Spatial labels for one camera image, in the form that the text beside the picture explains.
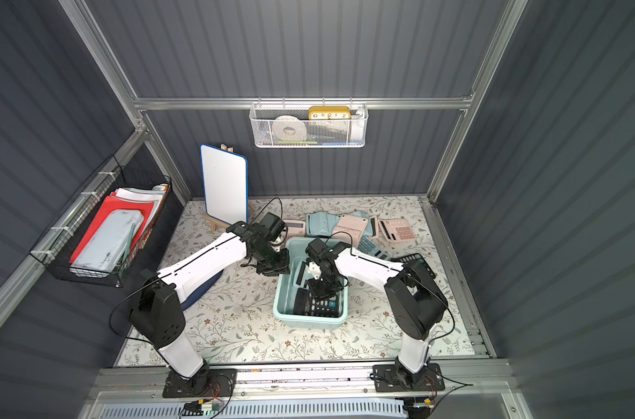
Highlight black calculator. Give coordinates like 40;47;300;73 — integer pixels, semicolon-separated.
391;253;437;279
293;289;341;318

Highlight mint green storage box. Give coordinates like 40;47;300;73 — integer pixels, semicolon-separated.
273;237;349;330

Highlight teal calculator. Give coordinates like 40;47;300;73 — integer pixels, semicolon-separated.
357;236;390;260
291;259;307;289

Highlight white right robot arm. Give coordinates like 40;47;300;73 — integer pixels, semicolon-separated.
306;238;449;390

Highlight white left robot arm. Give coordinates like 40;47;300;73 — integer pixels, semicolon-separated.
129;213;289;396

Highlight teal calculator by box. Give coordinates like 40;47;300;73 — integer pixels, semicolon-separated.
357;236;390;260

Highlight mint green calculator upside down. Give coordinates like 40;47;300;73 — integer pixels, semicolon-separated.
306;212;340;237

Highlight wooden easel stand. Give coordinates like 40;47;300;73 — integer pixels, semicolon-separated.
202;143;257;234

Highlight navy blue glasses case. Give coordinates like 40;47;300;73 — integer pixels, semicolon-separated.
180;271;223;311

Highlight blue framed whiteboard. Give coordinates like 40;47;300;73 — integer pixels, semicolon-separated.
199;143;250;232

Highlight white papers in basket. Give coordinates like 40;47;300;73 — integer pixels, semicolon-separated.
111;183;170;246

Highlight white tape roll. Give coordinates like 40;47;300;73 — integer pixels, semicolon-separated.
271;115;306;141

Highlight yellow clock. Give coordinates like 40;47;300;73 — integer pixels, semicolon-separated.
309;105;352;122

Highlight red folder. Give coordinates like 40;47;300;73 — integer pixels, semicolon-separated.
69;195;160;272

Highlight light grey pencil case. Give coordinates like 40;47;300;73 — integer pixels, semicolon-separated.
69;209;144;278

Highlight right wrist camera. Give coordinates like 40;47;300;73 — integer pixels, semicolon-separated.
308;262;322;279

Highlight white wire wall basket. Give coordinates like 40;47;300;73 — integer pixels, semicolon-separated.
249;101;369;148

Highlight black wire side basket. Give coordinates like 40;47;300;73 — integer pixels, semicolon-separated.
30;161;172;288

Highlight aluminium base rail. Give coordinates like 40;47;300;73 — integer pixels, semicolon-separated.
80;359;533;418

